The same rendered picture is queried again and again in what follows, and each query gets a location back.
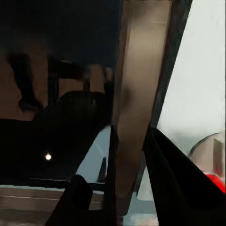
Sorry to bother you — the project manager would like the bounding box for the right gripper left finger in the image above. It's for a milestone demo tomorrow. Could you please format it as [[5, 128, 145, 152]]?
[[45, 125, 116, 226]]

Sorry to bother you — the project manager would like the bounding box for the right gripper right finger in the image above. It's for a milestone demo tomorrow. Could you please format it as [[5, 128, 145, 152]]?
[[144, 127, 226, 226]]

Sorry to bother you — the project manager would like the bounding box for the microwave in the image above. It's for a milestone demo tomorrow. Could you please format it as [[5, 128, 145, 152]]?
[[0, 0, 226, 216]]

